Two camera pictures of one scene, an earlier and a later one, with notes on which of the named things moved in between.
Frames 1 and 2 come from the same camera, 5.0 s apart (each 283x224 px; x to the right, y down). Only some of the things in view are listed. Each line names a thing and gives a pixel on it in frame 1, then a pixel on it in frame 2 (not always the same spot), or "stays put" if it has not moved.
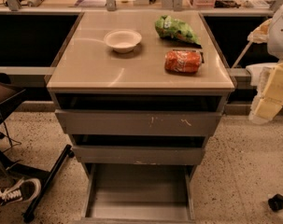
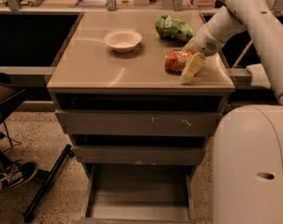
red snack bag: [183, 62] stays put
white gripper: [280, 36] -> [205, 41]
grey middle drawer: [139, 155] stays put
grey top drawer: [142, 123] stays put
